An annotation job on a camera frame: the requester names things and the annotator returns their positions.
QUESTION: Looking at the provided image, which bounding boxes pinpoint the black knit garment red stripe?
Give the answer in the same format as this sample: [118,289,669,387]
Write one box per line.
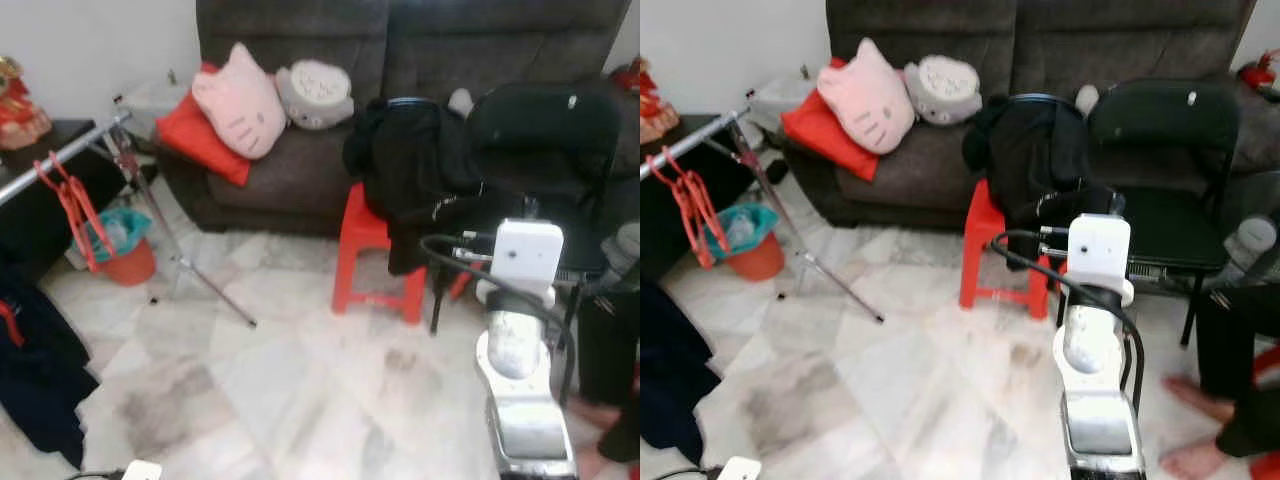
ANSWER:
[961,92,1116,256]
[342,96,493,278]

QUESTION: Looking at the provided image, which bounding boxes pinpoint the black TV console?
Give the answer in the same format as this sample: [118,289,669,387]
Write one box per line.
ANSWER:
[640,112,776,283]
[0,118,136,283]

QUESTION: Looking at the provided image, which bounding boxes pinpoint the silver metal clothes rack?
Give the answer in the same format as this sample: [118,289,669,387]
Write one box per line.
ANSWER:
[640,106,887,324]
[0,109,259,330]

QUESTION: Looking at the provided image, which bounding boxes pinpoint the person in black trousers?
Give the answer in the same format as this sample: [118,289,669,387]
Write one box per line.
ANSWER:
[1158,282,1280,480]
[567,280,641,480]

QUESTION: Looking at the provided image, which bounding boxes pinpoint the orange bin teal bag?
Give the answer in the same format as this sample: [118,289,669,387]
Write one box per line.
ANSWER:
[704,202,789,283]
[74,206,159,289]

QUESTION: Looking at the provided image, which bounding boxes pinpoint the red robed figurine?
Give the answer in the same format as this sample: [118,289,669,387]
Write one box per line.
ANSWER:
[0,55,54,152]
[640,58,683,146]

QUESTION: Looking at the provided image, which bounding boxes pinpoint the black folding chair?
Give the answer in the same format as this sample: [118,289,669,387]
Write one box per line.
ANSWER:
[428,82,628,336]
[1053,78,1243,349]

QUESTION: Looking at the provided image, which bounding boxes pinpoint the navy shirt red collar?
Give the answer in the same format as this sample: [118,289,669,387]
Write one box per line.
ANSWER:
[0,262,103,471]
[640,280,724,467]

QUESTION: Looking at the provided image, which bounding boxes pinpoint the red cushion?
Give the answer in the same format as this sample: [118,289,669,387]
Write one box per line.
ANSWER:
[779,57,881,184]
[154,62,253,189]

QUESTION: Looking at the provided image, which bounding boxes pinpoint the pink cat face cushion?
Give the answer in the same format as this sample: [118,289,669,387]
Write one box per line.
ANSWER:
[189,41,289,162]
[814,37,917,157]

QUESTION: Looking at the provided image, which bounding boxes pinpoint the red plastic stool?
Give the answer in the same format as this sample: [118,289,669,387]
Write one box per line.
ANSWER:
[331,181,473,327]
[957,177,1069,323]

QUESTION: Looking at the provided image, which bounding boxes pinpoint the dark brown sofa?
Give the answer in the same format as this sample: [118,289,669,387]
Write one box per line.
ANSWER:
[155,0,641,238]
[775,0,1280,233]

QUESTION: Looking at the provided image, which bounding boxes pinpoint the grey round plush toy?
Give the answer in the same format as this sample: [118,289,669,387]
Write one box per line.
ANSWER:
[274,59,357,132]
[902,54,985,127]

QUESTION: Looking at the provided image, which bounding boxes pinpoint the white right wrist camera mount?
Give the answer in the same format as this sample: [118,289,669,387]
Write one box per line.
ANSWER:
[489,218,566,306]
[1066,212,1133,301]

